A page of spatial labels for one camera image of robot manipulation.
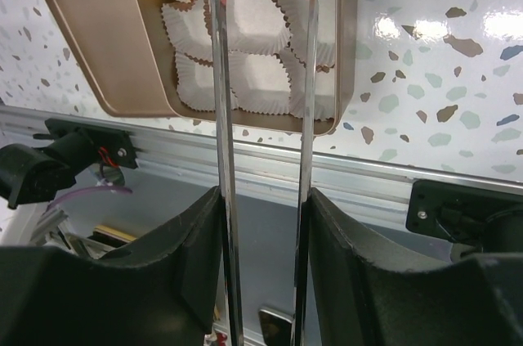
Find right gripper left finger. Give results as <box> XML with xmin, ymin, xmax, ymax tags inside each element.
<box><xmin>1</xmin><ymin>187</ymin><xmax>223</xmax><ymax>345</ymax></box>

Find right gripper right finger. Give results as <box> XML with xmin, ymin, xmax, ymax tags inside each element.
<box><xmin>309</xmin><ymin>190</ymin><xmax>522</xmax><ymax>345</ymax></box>

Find metal tongs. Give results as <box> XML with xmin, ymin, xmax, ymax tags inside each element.
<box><xmin>209</xmin><ymin>0</ymin><xmax>319</xmax><ymax>345</ymax></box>

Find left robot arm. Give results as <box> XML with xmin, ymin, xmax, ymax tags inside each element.
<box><xmin>1</xmin><ymin>133</ymin><xmax>98</xmax><ymax>209</ymax></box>

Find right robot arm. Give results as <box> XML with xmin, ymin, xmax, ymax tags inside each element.
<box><xmin>1</xmin><ymin>188</ymin><xmax>522</xmax><ymax>345</ymax></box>

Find gold tin lid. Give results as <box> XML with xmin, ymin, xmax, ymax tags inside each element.
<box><xmin>45</xmin><ymin>0</ymin><xmax>175</xmax><ymax>118</ymax></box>

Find gold cookie tin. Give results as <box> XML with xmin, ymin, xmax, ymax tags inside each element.
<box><xmin>137</xmin><ymin>0</ymin><xmax>358</xmax><ymax>136</ymax></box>

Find aluminium rail frame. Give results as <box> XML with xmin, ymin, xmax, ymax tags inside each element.
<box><xmin>0</xmin><ymin>106</ymin><xmax>523</xmax><ymax>220</ymax></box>

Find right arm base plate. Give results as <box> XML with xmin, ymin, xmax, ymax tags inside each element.
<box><xmin>405</xmin><ymin>180</ymin><xmax>522</xmax><ymax>245</ymax></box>

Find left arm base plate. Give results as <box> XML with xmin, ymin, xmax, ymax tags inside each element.
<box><xmin>33</xmin><ymin>118</ymin><xmax>138</xmax><ymax>169</ymax></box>

